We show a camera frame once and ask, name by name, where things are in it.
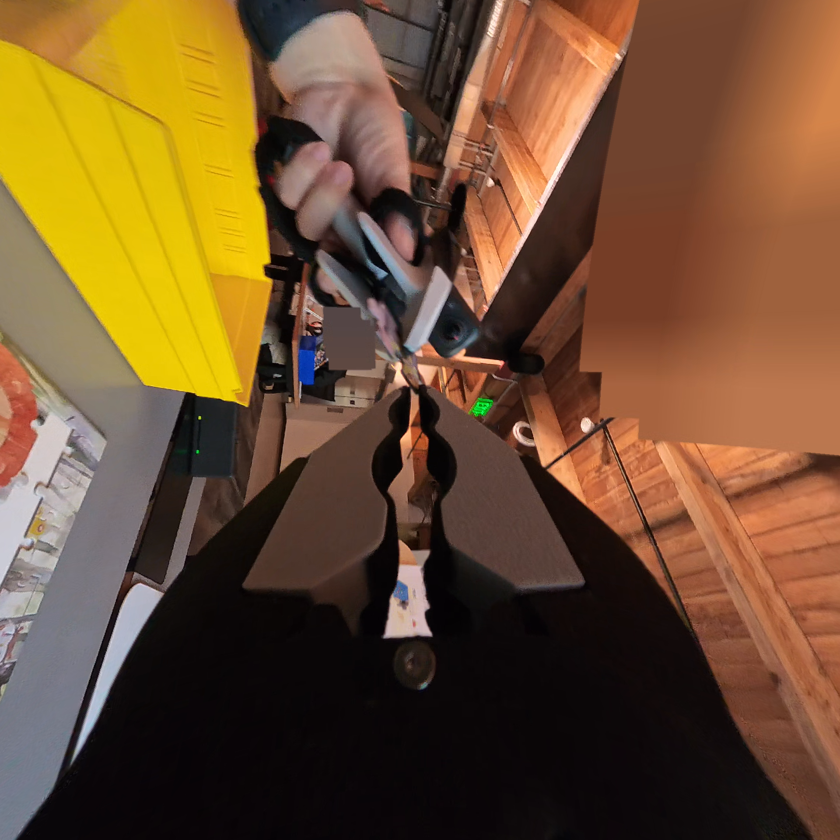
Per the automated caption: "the black device with green light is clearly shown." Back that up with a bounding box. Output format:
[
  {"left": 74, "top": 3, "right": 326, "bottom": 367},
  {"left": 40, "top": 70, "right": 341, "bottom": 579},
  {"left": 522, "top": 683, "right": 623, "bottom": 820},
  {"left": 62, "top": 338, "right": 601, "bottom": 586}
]
[{"left": 172, "top": 395, "right": 238, "bottom": 478}]

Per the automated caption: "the yellow plastic bin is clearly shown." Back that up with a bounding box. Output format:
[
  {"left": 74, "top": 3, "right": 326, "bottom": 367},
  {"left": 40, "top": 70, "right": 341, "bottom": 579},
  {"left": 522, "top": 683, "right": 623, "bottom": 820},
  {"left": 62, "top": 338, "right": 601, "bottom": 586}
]
[{"left": 0, "top": 0, "right": 273, "bottom": 406}]

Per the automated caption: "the partly assembled jigsaw puzzle board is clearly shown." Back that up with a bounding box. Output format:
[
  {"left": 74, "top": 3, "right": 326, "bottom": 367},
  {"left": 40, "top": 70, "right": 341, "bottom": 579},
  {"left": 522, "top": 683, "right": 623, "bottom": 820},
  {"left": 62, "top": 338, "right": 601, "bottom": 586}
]
[{"left": 0, "top": 335, "right": 107, "bottom": 697}]

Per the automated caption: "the white stand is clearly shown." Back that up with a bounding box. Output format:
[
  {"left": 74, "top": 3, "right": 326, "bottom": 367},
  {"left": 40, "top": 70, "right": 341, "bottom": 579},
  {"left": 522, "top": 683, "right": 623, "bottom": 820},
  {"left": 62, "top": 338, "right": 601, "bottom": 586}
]
[{"left": 72, "top": 581, "right": 165, "bottom": 765}]

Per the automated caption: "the person's left hand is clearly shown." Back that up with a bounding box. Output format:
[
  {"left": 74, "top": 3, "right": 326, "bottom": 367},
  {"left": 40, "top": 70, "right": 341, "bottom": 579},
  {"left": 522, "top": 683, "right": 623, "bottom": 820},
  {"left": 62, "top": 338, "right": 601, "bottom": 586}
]
[{"left": 269, "top": 12, "right": 427, "bottom": 266}]

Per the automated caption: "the person's left forearm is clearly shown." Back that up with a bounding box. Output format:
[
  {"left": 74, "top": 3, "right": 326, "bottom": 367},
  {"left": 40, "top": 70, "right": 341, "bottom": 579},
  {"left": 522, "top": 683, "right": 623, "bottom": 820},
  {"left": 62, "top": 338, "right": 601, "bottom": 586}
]
[{"left": 238, "top": 0, "right": 368, "bottom": 63}]

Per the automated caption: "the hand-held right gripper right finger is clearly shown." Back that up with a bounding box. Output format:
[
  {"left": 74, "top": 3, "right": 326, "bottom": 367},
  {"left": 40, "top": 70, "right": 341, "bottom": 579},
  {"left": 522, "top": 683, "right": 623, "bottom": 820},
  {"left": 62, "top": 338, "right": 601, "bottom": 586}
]
[{"left": 419, "top": 386, "right": 585, "bottom": 621}]

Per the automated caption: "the small colourful jigsaw piece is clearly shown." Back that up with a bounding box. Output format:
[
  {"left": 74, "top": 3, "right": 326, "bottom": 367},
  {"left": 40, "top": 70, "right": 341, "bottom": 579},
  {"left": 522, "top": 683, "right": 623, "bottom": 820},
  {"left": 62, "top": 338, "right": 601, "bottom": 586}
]
[{"left": 366, "top": 298, "right": 424, "bottom": 395}]

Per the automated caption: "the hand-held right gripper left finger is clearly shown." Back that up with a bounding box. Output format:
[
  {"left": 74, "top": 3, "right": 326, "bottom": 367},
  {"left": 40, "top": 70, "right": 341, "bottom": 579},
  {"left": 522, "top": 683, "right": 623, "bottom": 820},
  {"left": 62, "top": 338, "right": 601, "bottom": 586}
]
[{"left": 243, "top": 386, "right": 413, "bottom": 621}]

